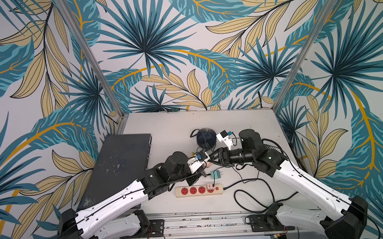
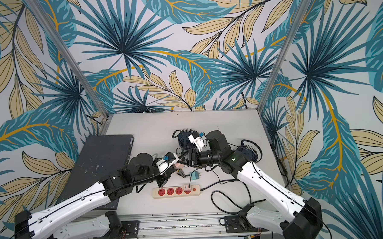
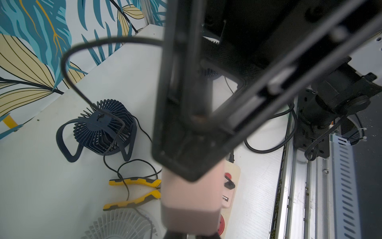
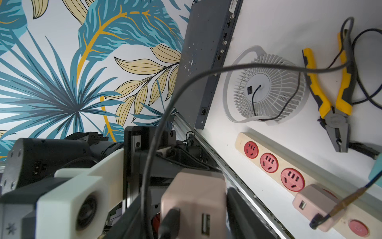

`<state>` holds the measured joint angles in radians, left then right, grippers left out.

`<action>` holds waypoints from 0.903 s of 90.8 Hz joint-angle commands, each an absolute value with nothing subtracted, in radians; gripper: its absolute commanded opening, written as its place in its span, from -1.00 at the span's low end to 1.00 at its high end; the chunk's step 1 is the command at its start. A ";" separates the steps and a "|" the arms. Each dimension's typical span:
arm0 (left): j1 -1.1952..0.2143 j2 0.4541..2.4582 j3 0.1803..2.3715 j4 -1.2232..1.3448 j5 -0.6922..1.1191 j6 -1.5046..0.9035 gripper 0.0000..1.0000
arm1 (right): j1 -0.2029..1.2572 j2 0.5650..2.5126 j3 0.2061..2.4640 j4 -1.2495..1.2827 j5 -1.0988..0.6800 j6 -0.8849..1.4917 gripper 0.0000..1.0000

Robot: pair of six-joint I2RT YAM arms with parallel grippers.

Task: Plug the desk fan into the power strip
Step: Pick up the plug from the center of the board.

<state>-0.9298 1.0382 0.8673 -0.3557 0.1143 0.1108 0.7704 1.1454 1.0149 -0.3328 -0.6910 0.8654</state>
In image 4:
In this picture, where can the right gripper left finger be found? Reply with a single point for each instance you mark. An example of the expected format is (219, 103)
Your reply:
(129, 226)

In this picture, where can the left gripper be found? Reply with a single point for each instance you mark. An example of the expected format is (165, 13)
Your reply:
(170, 158)

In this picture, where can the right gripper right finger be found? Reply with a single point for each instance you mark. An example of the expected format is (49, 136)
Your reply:
(242, 222)

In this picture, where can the small pink plug adapter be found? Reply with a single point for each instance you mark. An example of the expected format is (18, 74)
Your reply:
(314, 200)

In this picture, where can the beige red power strip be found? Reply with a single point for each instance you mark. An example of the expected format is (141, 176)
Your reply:
(360, 220)

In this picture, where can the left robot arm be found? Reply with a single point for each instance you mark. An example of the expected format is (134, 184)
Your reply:
(32, 162)

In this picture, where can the white desk fan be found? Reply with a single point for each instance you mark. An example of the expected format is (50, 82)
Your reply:
(266, 95)

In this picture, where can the teal plug adapter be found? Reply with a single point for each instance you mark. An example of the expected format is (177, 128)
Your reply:
(377, 168)

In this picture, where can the yellow black pliers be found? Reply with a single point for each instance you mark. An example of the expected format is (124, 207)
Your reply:
(324, 46)

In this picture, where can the dark grey flat device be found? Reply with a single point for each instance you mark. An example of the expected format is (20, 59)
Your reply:
(209, 33)

